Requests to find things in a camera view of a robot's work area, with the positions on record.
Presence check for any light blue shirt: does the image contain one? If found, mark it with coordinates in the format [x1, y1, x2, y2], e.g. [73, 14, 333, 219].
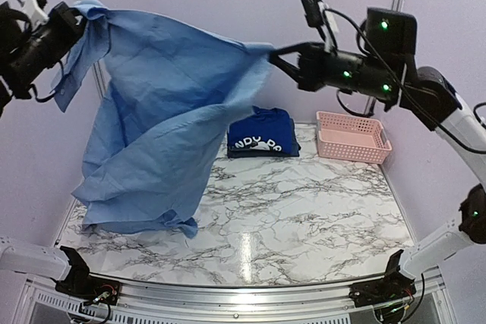
[53, 0, 273, 237]

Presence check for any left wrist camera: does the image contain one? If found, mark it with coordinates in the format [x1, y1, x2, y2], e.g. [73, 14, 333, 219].
[22, 0, 49, 27]

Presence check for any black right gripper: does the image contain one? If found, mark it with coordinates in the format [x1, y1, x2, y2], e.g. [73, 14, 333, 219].
[270, 39, 402, 100]

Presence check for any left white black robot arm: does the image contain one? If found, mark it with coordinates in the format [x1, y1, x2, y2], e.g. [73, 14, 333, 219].
[1, 2, 100, 255]

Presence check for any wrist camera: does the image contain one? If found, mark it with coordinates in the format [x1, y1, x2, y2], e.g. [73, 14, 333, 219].
[22, 0, 49, 27]
[301, 0, 339, 53]

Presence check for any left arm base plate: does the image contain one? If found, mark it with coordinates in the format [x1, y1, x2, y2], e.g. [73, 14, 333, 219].
[55, 275, 122, 305]

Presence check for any aluminium front rail frame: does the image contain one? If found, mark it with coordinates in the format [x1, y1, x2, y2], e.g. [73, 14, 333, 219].
[12, 268, 456, 323]

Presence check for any pink perforated plastic basket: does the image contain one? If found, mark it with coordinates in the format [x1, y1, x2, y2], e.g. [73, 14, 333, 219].
[316, 111, 393, 165]

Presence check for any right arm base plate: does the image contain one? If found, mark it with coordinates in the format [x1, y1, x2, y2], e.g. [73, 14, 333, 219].
[349, 278, 416, 307]

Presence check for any royal blue printed t-shirt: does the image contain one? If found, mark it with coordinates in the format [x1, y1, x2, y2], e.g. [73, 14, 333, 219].
[227, 106, 292, 153]

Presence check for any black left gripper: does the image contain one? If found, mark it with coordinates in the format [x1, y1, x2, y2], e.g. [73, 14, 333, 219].
[5, 0, 93, 90]

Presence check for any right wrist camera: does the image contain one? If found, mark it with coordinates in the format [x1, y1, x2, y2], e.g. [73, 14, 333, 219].
[301, 0, 339, 53]

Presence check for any folded dark blue garment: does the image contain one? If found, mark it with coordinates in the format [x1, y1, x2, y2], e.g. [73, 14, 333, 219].
[226, 118, 301, 159]

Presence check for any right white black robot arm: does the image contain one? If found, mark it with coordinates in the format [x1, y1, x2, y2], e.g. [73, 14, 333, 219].
[269, 8, 485, 307]

